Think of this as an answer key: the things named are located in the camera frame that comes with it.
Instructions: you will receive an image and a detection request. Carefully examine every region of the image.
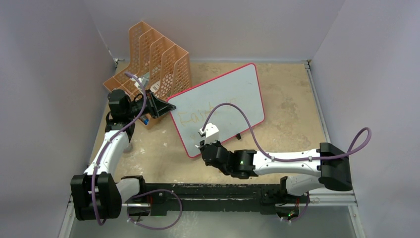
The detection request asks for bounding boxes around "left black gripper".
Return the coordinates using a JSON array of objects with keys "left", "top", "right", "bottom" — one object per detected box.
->
[{"left": 125, "top": 89, "right": 174, "bottom": 119}]

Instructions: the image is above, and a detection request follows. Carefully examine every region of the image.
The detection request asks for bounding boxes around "pink framed whiteboard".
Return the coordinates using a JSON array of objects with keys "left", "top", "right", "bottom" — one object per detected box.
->
[{"left": 168, "top": 63, "right": 265, "bottom": 158}]

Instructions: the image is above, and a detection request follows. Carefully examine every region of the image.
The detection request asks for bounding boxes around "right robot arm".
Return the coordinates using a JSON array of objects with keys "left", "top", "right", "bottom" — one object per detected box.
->
[{"left": 197, "top": 141, "right": 353, "bottom": 202}]

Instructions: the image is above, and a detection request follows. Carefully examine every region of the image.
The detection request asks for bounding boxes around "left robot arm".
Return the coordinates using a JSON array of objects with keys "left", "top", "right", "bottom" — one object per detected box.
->
[{"left": 70, "top": 89, "right": 176, "bottom": 224}]

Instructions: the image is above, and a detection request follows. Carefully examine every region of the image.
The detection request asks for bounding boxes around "clear plastic jar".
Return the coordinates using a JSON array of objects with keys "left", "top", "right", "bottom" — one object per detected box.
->
[{"left": 139, "top": 115, "right": 149, "bottom": 125}]

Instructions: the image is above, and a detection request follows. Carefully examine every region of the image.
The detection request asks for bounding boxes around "orange plastic file organizer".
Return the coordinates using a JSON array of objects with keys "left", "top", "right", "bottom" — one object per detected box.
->
[{"left": 103, "top": 21, "right": 193, "bottom": 129}]

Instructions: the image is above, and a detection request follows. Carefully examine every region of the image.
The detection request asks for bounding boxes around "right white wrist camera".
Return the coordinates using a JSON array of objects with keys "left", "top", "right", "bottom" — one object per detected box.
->
[{"left": 198, "top": 122, "right": 219, "bottom": 144}]

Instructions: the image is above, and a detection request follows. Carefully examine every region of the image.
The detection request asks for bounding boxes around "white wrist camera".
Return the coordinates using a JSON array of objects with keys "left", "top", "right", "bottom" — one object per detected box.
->
[
  {"left": 198, "top": 122, "right": 219, "bottom": 144},
  {"left": 132, "top": 76, "right": 150, "bottom": 87}
]

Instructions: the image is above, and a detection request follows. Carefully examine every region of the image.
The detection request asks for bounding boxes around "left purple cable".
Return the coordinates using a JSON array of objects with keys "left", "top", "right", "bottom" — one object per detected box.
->
[{"left": 91, "top": 72, "right": 147, "bottom": 227}]

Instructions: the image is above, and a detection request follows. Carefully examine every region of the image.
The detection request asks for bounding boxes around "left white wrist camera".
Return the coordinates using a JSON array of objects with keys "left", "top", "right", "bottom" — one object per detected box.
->
[{"left": 132, "top": 76, "right": 150, "bottom": 87}]

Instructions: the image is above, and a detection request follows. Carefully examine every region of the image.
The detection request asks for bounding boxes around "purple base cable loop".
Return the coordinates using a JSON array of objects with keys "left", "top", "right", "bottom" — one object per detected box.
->
[{"left": 126, "top": 189, "right": 183, "bottom": 231}]

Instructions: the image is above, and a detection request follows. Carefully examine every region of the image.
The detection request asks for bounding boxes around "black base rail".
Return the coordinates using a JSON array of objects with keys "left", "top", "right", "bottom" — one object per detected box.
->
[{"left": 128, "top": 183, "right": 309, "bottom": 216}]

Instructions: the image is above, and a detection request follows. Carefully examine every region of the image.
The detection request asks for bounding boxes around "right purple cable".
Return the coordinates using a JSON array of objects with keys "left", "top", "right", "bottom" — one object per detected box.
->
[{"left": 202, "top": 103, "right": 373, "bottom": 224}]

